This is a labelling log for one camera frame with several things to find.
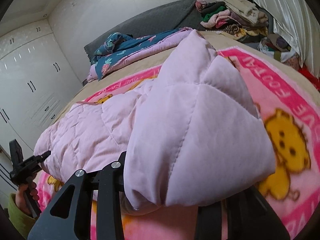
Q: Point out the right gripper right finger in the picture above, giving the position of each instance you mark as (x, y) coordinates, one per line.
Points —
(249, 216)

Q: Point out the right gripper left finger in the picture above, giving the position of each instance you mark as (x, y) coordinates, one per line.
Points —
(68, 215)

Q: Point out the teal floral pink quilt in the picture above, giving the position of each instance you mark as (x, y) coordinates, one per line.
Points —
(120, 50)

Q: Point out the pink cartoon fleece blanket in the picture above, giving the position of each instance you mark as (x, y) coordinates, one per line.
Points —
(275, 134)

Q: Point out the pink quilted jacket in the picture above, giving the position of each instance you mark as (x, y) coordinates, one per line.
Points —
(192, 136)

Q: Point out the white satin curtain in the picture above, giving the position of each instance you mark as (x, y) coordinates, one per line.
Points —
(296, 23)

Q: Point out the dark grey headboard cushion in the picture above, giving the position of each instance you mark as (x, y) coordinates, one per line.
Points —
(178, 14)

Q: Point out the tan bed sheet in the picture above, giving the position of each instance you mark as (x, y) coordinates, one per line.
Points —
(218, 41)

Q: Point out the person's left hand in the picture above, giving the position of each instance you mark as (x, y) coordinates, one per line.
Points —
(24, 190)

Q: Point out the pile of assorted clothes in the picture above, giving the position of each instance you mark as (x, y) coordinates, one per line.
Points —
(246, 22)

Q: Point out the white wardrobe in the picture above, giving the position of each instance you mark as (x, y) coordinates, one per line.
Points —
(37, 82)

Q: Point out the green sleeve forearm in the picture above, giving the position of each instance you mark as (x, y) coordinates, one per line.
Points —
(22, 222)

